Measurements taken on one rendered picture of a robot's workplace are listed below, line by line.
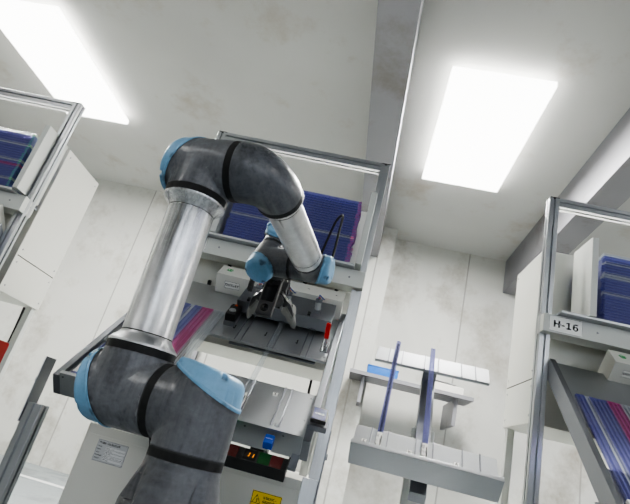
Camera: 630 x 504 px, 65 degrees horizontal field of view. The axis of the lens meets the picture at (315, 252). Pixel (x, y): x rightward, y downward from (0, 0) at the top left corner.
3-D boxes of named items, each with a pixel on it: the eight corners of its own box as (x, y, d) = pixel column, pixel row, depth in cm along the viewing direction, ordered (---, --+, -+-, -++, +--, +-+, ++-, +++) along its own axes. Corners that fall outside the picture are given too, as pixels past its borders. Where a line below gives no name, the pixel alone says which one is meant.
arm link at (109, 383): (134, 439, 72) (241, 126, 90) (51, 415, 76) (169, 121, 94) (173, 442, 82) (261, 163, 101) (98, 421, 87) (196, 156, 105)
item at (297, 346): (324, 374, 160) (326, 361, 158) (134, 326, 168) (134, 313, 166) (338, 326, 191) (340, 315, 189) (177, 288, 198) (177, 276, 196)
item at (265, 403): (301, 448, 125) (303, 438, 124) (62, 384, 132) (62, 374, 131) (315, 402, 143) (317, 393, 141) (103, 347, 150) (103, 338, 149)
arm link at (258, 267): (282, 263, 121) (297, 241, 129) (240, 256, 124) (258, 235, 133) (284, 289, 125) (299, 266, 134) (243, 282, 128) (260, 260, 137)
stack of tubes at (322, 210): (348, 262, 190) (363, 202, 200) (221, 234, 196) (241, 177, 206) (347, 274, 201) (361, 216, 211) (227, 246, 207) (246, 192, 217)
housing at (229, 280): (336, 334, 187) (343, 301, 182) (213, 305, 193) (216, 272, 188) (339, 324, 195) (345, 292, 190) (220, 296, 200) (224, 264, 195)
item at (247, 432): (298, 460, 125) (303, 437, 122) (59, 394, 132) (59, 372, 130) (300, 456, 126) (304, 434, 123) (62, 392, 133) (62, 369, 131)
